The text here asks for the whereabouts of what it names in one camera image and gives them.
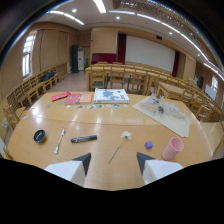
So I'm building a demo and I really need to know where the red booklet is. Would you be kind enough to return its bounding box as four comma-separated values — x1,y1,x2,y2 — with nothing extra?
63,93,83,105

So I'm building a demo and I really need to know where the white printed box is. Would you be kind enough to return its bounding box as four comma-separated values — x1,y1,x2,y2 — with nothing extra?
93,88,131,104

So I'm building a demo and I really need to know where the white air conditioner unit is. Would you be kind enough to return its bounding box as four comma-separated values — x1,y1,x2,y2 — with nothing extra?
77,49,86,72

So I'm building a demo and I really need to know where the silver metal spoon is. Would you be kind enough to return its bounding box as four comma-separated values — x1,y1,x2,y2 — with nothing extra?
53,128,67,155

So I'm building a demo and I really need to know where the clear plastic bag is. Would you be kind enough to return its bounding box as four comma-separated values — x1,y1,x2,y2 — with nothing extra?
138,97,186,121

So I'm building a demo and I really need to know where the window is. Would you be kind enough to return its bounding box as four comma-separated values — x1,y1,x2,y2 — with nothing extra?
21,31,38,80

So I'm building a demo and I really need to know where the black bag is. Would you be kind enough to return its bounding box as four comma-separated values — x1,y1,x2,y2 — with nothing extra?
39,70,56,84

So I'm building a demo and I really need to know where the beige paper sheet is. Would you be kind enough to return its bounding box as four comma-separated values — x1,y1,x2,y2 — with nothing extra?
132,96,192,139

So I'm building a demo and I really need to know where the black marker pen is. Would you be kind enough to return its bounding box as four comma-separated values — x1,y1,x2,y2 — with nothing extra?
70,134,98,144

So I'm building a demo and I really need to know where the small wooden desk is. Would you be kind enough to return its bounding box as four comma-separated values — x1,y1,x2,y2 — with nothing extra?
155,81,188,101

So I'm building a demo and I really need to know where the wooden chair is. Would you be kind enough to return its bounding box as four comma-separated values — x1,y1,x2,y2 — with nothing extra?
20,80,40,107
109,64,126,90
89,66,107,92
2,104,27,131
128,68,148,96

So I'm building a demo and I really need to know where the red packet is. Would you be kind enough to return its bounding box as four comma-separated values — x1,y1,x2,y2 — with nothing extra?
51,91,72,103

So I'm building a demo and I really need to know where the white projection screen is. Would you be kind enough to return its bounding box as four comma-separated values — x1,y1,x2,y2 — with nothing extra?
124,34,176,73

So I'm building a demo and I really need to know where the white artificial flower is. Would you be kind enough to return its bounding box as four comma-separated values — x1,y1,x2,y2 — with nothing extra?
108,130,133,165

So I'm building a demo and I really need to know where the dark red curtain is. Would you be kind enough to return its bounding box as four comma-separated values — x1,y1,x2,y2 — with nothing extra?
116,32,128,65

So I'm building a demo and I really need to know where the orange booklet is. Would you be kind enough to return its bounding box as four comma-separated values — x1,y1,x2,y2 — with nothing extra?
78,92,94,104

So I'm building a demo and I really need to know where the pink plastic cup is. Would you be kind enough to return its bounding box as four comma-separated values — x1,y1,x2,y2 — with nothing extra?
161,136,185,162

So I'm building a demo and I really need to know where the long wooden table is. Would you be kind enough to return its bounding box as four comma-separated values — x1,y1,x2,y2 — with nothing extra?
85,63,174,93

